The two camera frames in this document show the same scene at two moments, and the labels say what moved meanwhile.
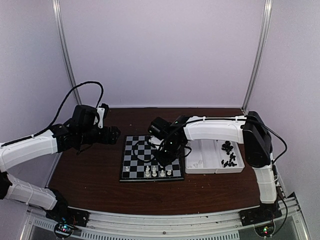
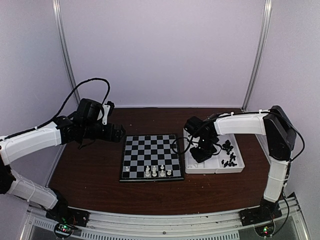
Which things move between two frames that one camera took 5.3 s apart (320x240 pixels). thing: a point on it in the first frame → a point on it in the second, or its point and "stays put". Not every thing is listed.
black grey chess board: [141, 164] stays put
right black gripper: [164, 161] → [199, 157]
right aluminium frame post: [258, 58] stays put
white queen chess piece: [154, 174] stays put
